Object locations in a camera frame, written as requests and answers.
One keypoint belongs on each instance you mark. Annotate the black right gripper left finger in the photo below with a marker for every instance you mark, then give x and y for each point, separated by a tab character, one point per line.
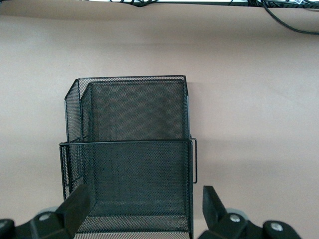
74	211

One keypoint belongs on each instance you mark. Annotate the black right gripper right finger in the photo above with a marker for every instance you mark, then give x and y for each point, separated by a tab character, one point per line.
214	214

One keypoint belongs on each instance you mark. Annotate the black mesh two-tier tray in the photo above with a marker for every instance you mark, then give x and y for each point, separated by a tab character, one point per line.
137	161

